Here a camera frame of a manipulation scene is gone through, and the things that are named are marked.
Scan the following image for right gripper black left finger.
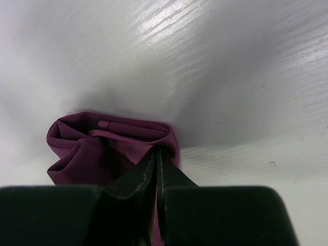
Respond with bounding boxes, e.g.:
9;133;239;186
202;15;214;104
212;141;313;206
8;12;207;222
104;149;156;199

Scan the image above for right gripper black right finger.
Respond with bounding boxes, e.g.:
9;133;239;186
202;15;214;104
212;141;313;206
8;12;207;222
156;148;198;191

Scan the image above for purple cloth napkin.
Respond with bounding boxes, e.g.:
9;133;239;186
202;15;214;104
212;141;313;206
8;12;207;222
47;112;179;245

